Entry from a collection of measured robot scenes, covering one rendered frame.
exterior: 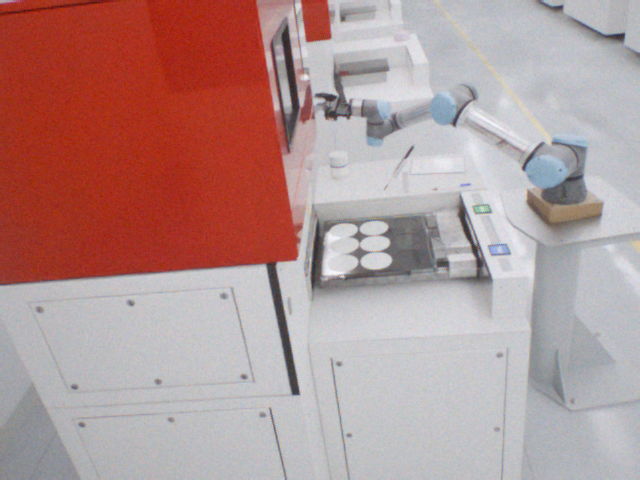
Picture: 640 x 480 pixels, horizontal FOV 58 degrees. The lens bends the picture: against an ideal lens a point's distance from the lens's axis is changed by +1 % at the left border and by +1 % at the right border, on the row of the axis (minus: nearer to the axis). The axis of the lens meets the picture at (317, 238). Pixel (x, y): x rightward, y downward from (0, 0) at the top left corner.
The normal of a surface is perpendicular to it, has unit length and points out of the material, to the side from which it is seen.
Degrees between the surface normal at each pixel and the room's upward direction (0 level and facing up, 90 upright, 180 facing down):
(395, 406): 90
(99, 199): 90
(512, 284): 90
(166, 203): 90
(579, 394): 0
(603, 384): 0
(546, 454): 0
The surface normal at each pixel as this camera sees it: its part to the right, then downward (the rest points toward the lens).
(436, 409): -0.05, 0.51
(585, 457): -0.12, -0.86
